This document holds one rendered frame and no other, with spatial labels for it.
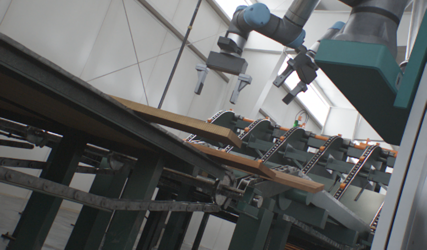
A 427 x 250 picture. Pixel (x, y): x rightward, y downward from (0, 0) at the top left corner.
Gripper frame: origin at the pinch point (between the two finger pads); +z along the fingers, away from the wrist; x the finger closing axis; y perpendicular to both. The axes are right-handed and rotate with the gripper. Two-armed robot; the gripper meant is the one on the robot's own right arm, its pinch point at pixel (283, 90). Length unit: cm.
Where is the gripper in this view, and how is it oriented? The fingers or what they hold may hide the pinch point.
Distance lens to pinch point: 200.5
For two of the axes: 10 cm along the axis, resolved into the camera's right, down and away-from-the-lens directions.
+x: 3.4, 4.3, 8.3
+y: 6.4, 5.5, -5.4
